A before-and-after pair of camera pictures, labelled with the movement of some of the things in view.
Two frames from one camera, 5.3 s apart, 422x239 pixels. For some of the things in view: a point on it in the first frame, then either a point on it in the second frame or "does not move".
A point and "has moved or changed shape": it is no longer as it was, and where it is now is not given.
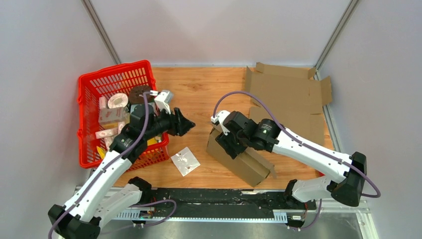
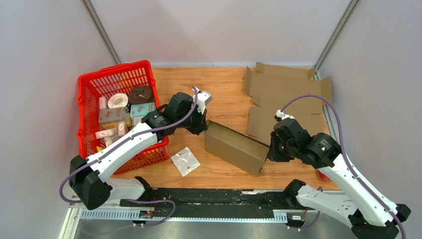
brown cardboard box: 250,166 has moved or changed shape
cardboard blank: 296,99 does not move
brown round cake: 136,94 does not move
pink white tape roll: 118,100 does not move
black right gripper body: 237,143 → 281,152
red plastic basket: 103,81 does not move
